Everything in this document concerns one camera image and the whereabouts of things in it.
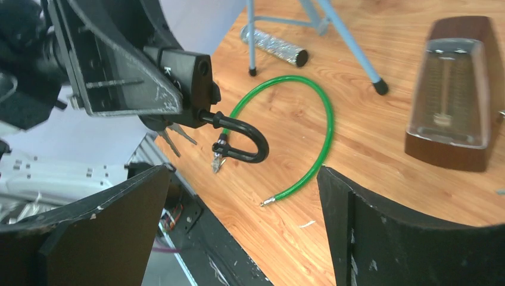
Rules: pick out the glittery silver microphone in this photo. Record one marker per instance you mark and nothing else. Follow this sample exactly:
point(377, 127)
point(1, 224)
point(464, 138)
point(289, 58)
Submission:
point(279, 48)

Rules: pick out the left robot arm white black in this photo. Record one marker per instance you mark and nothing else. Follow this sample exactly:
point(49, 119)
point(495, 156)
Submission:
point(32, 184)

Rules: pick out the green cable lock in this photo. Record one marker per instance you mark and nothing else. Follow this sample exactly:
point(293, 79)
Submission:
point(318, 141)

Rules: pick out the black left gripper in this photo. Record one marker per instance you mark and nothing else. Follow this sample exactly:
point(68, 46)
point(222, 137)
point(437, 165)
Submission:
point(97, 46)

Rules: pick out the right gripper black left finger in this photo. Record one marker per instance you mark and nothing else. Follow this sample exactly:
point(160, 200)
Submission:
point(102, 239)

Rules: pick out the black padlock with keys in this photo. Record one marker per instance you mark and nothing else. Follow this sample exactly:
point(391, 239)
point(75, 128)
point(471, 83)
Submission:
point(191, 74)

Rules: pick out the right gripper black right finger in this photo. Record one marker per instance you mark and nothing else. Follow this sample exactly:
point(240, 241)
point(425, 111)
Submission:
point(376, 241)

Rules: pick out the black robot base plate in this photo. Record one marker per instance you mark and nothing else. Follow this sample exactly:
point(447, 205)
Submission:
point(192, 247)

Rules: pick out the brown wooden metronome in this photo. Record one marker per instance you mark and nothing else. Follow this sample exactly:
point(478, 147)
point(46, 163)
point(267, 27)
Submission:
point(458, 95)

